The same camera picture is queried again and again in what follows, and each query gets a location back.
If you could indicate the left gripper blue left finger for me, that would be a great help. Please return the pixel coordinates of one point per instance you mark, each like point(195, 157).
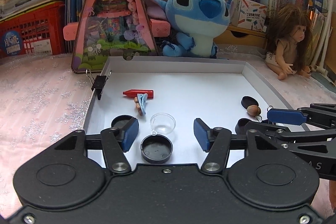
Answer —
point(115, 143)

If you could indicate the blue Stitch plush toy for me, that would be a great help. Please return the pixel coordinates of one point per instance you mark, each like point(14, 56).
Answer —
point(196, 23)

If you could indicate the wooden drawer shelf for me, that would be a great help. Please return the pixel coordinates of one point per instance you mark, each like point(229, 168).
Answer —
point(242, 37)

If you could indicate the brown-haired baby doll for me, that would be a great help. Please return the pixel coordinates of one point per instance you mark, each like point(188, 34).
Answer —
point(288, 38)

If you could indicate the small black round cup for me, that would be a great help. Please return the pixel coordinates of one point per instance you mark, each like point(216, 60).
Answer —
point(240, 126)

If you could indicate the white cardboard tray box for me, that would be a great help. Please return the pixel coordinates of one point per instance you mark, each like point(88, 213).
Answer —
point(185, 88)

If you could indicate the white label printer box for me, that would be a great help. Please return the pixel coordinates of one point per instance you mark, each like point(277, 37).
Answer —
point(249, 15)

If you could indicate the pink snowflake tablecloth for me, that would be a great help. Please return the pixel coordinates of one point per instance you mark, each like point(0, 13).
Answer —
point(42, 100)

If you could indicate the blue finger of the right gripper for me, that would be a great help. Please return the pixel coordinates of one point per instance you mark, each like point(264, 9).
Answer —
point(271, 130)
point(284, 116)

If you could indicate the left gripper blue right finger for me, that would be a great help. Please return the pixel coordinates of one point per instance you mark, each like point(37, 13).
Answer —
point(216, 143)

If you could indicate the small black round lid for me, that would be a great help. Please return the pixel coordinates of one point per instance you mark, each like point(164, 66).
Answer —
point(248, 101)

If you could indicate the light brown walnut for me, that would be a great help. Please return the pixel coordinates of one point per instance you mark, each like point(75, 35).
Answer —
point(253, 110)

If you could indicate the pink triangular diorama house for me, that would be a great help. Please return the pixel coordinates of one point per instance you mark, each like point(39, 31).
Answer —
point(112, 28)

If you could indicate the red plastic crate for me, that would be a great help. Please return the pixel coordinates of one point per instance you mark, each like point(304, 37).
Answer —
point(36, 31)

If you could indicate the small black binder clip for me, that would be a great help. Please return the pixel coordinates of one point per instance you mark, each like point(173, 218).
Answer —
point(97, 83)

